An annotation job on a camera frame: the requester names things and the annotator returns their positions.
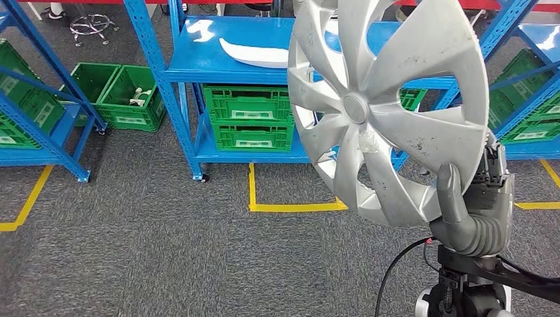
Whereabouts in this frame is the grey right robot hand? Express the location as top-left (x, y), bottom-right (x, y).
top-left (437, 141), bottom-right (516, 227)

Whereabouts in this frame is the silver grey wheel hubcap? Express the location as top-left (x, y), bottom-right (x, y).
top-left (287, 0), bottom-right (490, 229)

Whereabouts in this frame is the blue metal shelf rack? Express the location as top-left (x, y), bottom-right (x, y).
top-left (123, 0), bottom-right (540, 182)
top-left (0, 0), bottom-right (108, 184)
top-left (481, 22), bottom-right (560, 160)

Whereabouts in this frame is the small white plastic part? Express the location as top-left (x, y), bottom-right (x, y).
top-left (127, 87), bottom-right (154, 108)

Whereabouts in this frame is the yellow floor tape line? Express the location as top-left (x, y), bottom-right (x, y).
top-left (0, 164), bottom-right (54, 232)
top-left (514, 158), bottom-right (560, 211)

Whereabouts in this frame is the green plastic crate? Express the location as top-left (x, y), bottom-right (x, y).
top-left (520, 94), bottom-right (560, 125)
top-left (96, 65), bottom-right (167, 133)
top-left (209, 118), bottom-right (295, 153)
top-left (0, 38), bottom-right (67, 134)
top-left (499, 120), bottom-right (560, 146)
top-left (399, 88), bottom-right (429, 112)
top-left (203, 85), bottom-right (295, 125)
top-left (0, 111), bottom-right (42, 150)
top-left (71, 62), bottom-right (121, 127)
top-left (487, 48), bottom-right (554, 130)

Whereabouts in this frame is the yellow floor tape square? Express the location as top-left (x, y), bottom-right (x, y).
top-left (248, 162), bottom-right (349, 214)

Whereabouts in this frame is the white curved plastic panel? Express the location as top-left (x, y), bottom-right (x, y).
top-left (219, 38), bottom-right (291, 69)

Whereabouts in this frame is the black round stool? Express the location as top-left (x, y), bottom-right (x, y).
top-left (69, 14), bottom-right (119, 47)

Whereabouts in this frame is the person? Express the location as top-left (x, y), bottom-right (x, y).
top-left (44, 2), bottom-right (67, 20)

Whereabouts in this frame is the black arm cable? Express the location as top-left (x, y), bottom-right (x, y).
top-left (374, 237), bottom-right (434, 317)

